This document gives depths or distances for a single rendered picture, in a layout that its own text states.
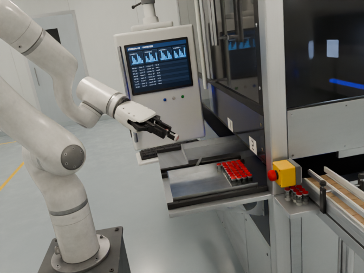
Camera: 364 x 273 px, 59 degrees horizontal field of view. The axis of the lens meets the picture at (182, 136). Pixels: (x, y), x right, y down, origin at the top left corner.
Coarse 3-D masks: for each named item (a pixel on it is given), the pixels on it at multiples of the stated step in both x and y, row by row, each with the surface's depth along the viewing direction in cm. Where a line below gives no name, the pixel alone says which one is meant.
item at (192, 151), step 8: (224, 136) 182; (232, 136) 183; (184, 144) 180; (192, 144) 181; (200, 144) 182; (208, 144) 182; (216, 144) 182; (224, 144) 180; (232, 144) 178; (240, 144) 177; (184, 152) 167; (192, 152) 175; (200, 152) 173; (208, 152) 172; (216, 152) 170; (224, 152) 169; (232, 152) 167; (240, 152) 158; (248, 152) 159; (192, 160) 156
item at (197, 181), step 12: (180, 168) 148; (192, 168) 148; (204, 168) 149; (216, 168) 150; (168, 180) 141; (180, 180) 143; (192, 180) 142; (204, 180) 140; (216, 180) 139; (180, 192) 133; (192, 192) 131; (204, 192) 124; (216, 192) 124
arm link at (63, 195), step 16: (32, 160) 92; (32, 176) 96; (48, 176) 97; (64, 176) 99; (48, 192) 94; (64, 192) 94; (80, 192) 97; (48, 208) 95; (64, 208) 94; (80, 208) 97
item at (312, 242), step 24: (240, 216) 179; (312, 216) 127; (240, 240) 189; (264, 240) 142; (312, 240) 130; (336, 240) 132; (264, 264) 148; (312, 264) 134; (336, 264) 136; (360, 264) 138
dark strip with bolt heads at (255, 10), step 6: (258, 18) 108; (258, 24) 108; (258, 30) 109; (258, 36) 110; (258, 42) 111; (258, 48) 112; (258, 54) 113; (258, 60) 114; (258, 66) 115; (258, 72) 116; (258, 78) 117; (258, 84) 118; (258, 90) 119; (258, 96) 120
